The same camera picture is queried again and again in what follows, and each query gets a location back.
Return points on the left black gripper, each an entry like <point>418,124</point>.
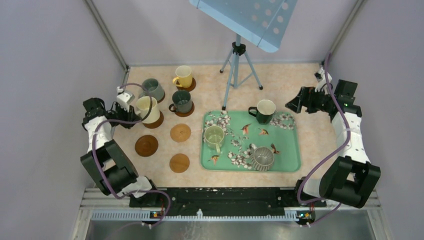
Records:
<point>130,115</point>

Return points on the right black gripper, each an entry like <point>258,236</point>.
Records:
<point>305,98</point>

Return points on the cream mug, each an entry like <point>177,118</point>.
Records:
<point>147,109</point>

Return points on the dark brown wooden coaster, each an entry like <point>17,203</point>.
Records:
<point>180,114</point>
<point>163,97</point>
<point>191,87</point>

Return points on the grey ribbed mug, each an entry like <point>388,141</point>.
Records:
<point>152,87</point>

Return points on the black white-lined mug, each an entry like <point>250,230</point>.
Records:
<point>263,111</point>

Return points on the light woven rattan coaster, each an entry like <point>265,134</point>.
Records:
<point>180,132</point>
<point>179,163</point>

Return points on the dark grey mug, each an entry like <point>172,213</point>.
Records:
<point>181,101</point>

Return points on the yellow mug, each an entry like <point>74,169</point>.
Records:
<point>183,77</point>

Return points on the grey striped mug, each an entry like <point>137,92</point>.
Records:
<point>262,158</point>

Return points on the green floral serving tray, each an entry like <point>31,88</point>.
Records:
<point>243,133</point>

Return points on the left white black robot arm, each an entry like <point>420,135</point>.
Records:
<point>106,163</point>

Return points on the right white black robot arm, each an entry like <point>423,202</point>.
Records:
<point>351,178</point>

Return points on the blue tripod stand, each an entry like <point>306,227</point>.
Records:
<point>233,59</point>

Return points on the blue perforated panel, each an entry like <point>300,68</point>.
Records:
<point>261,22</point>

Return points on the light green mug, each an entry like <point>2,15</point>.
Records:
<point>214,137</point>

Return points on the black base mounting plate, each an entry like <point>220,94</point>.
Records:
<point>221,201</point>

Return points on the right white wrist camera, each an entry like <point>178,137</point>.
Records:
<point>323,81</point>

